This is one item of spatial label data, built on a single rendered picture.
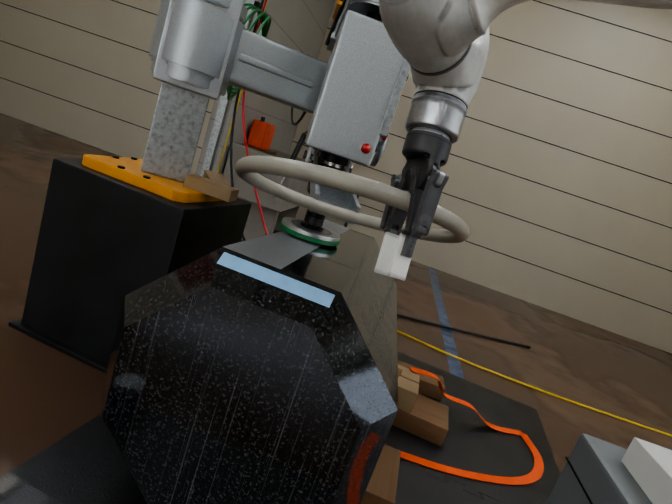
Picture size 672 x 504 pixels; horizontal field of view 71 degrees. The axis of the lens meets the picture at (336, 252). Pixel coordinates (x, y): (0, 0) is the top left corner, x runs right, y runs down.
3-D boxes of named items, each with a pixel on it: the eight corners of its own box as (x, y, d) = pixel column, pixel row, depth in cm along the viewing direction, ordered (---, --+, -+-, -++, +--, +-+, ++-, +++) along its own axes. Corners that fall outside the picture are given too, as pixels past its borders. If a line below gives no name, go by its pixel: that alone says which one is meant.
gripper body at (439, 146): (464, 142, 74) (448, 198, 74) (432, 148, 82) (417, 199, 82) (426, 124, 71) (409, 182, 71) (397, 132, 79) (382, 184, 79)
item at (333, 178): (238, 187, 118) (242, 176, 118) (418, 244, 125) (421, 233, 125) (223, 149, 69) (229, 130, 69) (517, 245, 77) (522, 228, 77)
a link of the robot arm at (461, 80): (419, 113, 84) (393, 77, 72) (443, 32, 84) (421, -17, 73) (478, 120, 79) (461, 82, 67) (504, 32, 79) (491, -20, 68)
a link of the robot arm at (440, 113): (444, 119, 83) (435, 151, 83) (402, 98, 79) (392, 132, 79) (479, 109, 74) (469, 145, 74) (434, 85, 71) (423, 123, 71)
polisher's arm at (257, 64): (145, 55, 174) (161, -16, 169) (150, 60, 205) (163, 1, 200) (326, 120, 202) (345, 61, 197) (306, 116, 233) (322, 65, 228)
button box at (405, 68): (374, 133, 156) (404, 46, 150) (382, 136, 157) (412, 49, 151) (378, 133, 148) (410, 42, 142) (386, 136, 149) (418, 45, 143)
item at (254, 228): (206, 230, 442) (231, 141, 424) (251, 217, 569) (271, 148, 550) (267, 253, 437) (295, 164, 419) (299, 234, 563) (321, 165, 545)
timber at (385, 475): (382, 533, 153) (395, 503, 150) (348, 517, 154) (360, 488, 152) (390, 476, 182) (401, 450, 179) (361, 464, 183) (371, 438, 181)
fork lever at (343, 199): (301, 158, 182) (305, 146, 181) (348, 174, 185) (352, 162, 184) (295, 207, 118) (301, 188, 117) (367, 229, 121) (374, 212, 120)
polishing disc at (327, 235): (276, 215, 171) (277, 212, 171) (329, 230, 179) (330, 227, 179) (287, 231, 152) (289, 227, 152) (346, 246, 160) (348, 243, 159)
